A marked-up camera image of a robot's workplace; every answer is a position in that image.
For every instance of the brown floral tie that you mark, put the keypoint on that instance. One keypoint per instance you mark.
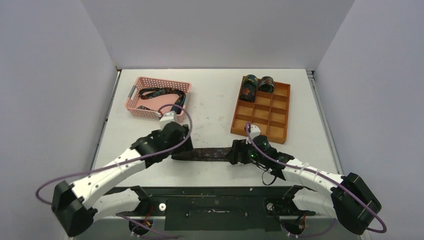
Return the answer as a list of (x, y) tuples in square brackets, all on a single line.
[(214, 154)]

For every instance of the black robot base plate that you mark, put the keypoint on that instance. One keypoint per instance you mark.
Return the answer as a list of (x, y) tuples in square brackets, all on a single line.
[(202, 208)]

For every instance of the rolled dark floral tie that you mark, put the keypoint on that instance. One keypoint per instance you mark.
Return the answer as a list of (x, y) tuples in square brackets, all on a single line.
[(248, 88)]

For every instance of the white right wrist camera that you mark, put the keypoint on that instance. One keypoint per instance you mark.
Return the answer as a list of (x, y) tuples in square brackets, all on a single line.
[(253, 131)]

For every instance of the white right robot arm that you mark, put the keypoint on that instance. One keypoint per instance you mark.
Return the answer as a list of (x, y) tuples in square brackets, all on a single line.
[(346, 198)]

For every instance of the rolled dark grey tie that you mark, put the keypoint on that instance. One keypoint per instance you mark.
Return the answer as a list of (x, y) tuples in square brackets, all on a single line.
[(266, 84)]

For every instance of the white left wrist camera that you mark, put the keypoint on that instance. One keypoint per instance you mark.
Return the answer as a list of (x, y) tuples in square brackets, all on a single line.
[(167, 117)]

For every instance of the pink perforated plastic basket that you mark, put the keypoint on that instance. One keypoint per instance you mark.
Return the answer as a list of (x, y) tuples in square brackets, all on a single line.
[(149, 96)]

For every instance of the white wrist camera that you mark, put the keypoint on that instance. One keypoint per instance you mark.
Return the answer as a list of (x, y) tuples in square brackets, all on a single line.
[(167, 117), (253, 131)]

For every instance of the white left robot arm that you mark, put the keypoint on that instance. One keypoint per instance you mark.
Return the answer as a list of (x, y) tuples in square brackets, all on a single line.
[(79, 204)]

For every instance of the wooden compartment tray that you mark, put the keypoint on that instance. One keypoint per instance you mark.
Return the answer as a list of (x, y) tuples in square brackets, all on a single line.
[(269, 111)]

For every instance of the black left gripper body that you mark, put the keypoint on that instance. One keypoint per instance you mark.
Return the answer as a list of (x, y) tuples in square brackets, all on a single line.
[(187, 145)]

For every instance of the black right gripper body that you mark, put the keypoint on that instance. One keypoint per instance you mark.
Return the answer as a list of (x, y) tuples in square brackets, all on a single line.
[(237, 151)]

